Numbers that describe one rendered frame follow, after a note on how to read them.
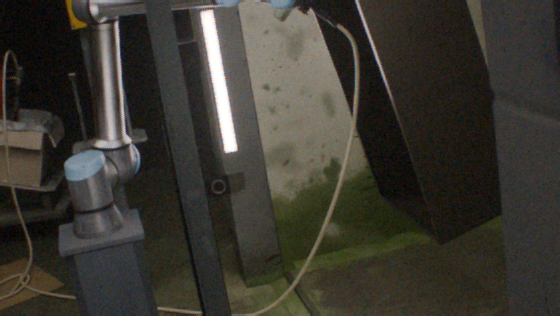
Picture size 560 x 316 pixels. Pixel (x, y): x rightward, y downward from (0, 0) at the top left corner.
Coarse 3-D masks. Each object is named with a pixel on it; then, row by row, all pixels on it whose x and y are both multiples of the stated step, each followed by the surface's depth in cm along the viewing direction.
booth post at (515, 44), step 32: (480, 0) 105; (512, 0) 97; (544, 0) 90; (512, 32) 99; (544, 32) 92; (512, 64) 101; (544, 64) 93; (512, 96) 103; (544, 96) 95; (512, 128) 105; (544, 128) 97; (512, 160) 107; (544, 160) 98; (512, 192) 109; (544, 192) 100; (512, 224) 111; (544, 224) 102; (512, 256) 113; (544, 256) 103; (512, 288) 115; (544, 288) 105
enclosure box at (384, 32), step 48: (336, 0) 327; (384, 0) 269; (432, 0) 273; (336, 48) 332; (384, 48) 273; (432, 48) 277; (480, 48) 281; (384, 96) 341; (432, 96) 281; (480, 96) 285; (384, 144) 346; (432, 144) 285; (480, 144) 289; (384, 192) 351; (432, 192) 289; (480, 192) 294
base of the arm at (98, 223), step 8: (96, 208) 302; (104, 208) 304; (112, 208) 307; (80, 216) 304; (88, 216) 303; (96, 216) 303; (104, 216) 304; (112, 216) 307; (120, 216) 310; (80, 224) 305; (88, 224) 303; (96, 224) 303; (104, 224) 303; (112, 224) 306; (120, 224) 308; (80, 232) 304; (88, 232) 302; (96, 232) 302; (104, 232) 303; (112, 232) 305
